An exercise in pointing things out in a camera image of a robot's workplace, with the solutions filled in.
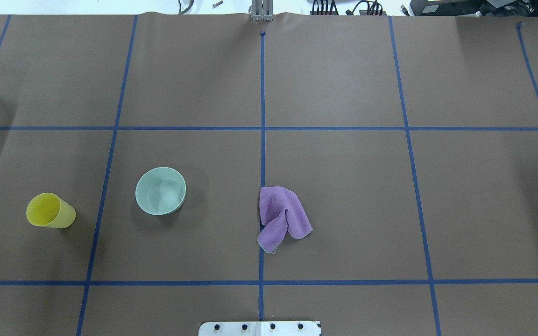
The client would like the purple microfiber cloth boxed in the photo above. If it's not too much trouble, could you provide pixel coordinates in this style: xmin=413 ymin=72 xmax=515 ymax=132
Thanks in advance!
xmin=257 ymin=186 xmax=313 ymax=254

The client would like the mint green bowl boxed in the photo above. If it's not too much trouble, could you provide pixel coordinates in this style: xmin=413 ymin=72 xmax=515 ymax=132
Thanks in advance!
xmin=135 ymin=167 xmax=186 ymax=216

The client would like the yellow plastic cup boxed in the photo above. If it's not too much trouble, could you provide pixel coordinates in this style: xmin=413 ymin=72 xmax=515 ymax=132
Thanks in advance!
xmin=26 ymin=193 xmax=76 ymax=228

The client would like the brown paper table mat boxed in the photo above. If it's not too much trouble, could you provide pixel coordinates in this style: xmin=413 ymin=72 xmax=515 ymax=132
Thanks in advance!
xmin=0 ymin=13 xmax=538 ymax=336

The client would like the aluminium frame post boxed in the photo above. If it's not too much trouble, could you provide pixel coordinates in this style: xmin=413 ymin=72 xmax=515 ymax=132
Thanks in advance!
xmin=249 ymin=0 xmax=275 ymax=21

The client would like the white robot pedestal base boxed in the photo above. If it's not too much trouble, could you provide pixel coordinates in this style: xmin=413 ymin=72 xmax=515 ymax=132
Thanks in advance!
xmin=198 ymin=321 xmax=322 ymax=336

